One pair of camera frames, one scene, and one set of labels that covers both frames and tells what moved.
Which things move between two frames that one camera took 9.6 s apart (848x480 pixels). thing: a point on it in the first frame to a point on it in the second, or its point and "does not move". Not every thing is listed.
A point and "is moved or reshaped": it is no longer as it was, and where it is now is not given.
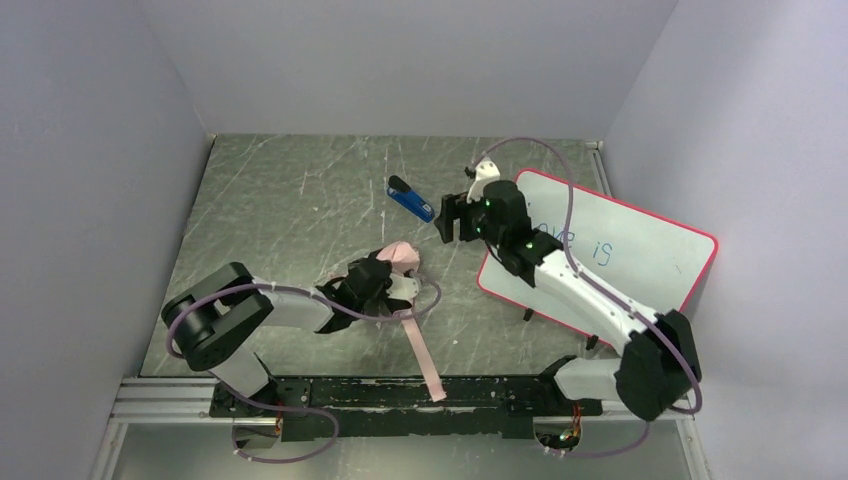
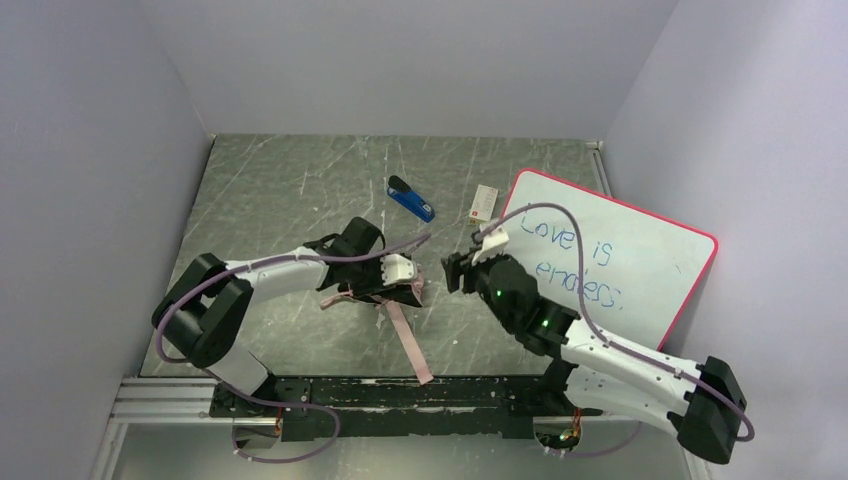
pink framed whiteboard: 641,257 does not move
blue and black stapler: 405,196 does not move
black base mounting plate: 415,409 does not move
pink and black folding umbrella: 404,259 is moved or reshaped
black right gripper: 454,216 to 465,273
